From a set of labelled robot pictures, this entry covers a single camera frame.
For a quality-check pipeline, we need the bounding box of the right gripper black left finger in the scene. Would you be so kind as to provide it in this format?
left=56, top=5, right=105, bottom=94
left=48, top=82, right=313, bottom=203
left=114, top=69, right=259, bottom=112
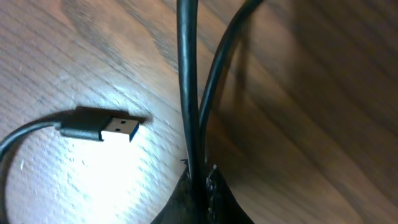
left=151, top=160, right=195, bottom=224

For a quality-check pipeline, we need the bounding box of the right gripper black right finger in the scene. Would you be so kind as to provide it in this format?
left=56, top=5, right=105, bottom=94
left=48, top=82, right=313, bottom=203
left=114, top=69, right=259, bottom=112
left=206, top=165, right=254, bottom=224

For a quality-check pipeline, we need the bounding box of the black USB cable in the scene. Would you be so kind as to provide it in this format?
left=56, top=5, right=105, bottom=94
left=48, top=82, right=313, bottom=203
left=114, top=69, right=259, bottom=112
left=176, top=0, right=265, bottom=187

